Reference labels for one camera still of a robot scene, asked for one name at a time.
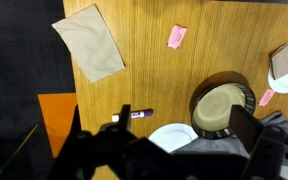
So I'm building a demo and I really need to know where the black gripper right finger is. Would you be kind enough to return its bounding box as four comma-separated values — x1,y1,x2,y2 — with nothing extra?
229,105,264,153

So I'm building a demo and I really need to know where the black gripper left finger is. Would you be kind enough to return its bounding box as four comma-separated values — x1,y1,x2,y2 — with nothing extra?
118,104,131,130

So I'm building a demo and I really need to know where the purple and white marker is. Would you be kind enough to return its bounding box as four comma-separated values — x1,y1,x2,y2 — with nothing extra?
112,109,153,122

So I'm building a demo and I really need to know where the black bowl beige inside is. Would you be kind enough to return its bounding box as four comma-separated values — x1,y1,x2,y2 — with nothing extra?
189,71,256,140

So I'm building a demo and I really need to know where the grey cloth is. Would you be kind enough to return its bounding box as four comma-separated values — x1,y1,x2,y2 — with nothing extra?
173,112,288,158

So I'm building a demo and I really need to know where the small pink paper slip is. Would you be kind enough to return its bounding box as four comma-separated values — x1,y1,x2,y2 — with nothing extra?
258,89,275,107

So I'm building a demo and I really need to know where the empty white plate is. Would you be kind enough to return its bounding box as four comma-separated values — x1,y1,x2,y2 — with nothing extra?
149,123,198,153

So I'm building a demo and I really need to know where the orange panel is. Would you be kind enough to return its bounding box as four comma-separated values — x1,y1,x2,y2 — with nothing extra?
38,93,77,158

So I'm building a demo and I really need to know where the pink sticky note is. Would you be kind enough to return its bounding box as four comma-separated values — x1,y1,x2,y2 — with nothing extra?
167,25,187,49

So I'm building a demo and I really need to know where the large brown paper napkin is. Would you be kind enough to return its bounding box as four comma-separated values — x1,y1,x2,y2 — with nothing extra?
52,5,125,82

